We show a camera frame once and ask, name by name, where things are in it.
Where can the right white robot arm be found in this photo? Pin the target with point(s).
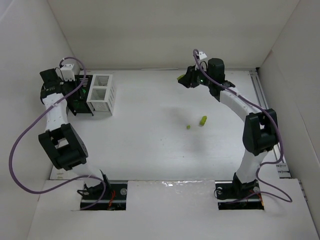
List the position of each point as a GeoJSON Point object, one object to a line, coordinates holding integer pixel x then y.
{"type": "Point", "coordinates": [259, 135]}

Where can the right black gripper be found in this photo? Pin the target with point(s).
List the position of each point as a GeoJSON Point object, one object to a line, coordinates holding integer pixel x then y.
{"type": "Point", "coordinates": [190, 78]}

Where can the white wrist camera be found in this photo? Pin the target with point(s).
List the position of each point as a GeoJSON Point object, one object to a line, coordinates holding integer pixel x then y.
{"type": "Point", "coordinates": [67, 72]}
{"type": "Point", "coordinates": [201, 56]}

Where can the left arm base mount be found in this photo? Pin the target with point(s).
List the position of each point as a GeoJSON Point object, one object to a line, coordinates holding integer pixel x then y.
{"type": "Point", "coordinates": [114, 198]}

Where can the aluminium rail right side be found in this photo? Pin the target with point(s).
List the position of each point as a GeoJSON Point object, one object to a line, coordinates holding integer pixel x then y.
{"type": "Point", "coordinates": [279, 160]}

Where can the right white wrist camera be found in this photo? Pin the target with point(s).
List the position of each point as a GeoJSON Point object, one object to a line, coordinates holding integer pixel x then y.
{"type": "Point", "coordinates": [201, 56]}

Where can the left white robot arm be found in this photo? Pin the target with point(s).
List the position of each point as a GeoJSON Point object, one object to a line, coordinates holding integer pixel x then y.
{"type": "Point", "coordinates": [60, 141]}

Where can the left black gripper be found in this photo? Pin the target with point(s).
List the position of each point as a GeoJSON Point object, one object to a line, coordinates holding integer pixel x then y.
{"type": "Point", "coordinates": [78, 93]}

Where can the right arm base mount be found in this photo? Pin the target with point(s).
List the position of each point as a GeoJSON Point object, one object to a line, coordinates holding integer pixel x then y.
{"type": "Point", "coordinates": [234, 195]}

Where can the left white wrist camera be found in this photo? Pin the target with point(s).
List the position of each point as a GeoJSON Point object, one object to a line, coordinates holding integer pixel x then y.
{"type": "Point", "coordinates": [67, 72]}

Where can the white slatted container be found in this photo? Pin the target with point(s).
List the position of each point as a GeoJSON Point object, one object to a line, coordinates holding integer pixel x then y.
{"type": "Point", "coordinates": [102, 93]}

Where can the black slatted container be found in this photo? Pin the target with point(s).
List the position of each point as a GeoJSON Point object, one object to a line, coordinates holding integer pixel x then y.
{"type": "Point", "coordinates": [71, 100]}

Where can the lime curved lego brick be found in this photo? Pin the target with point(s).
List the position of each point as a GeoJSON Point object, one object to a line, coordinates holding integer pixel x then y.
{"type": "Point", "coordinates": [203, 120]}

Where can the green lego brick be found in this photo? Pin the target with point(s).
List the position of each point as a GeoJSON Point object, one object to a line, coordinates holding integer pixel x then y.
{"type": "Point", "coordinates": [79, 106]}

